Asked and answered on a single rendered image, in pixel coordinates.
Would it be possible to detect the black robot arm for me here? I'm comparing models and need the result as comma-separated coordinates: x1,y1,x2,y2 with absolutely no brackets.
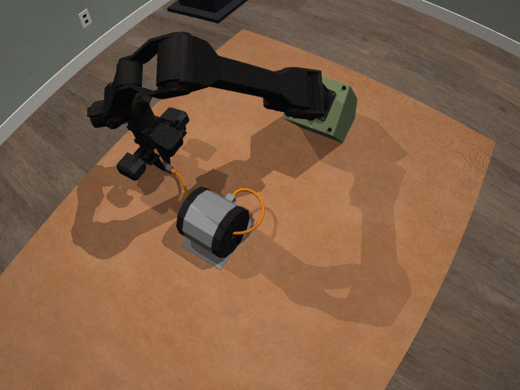
87,32,336,157

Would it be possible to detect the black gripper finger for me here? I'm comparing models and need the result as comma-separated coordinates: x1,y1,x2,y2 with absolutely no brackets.
157,150,171,164
145,154,165,171

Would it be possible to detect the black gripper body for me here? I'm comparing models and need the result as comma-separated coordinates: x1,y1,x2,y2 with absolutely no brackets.
117,107,189,181

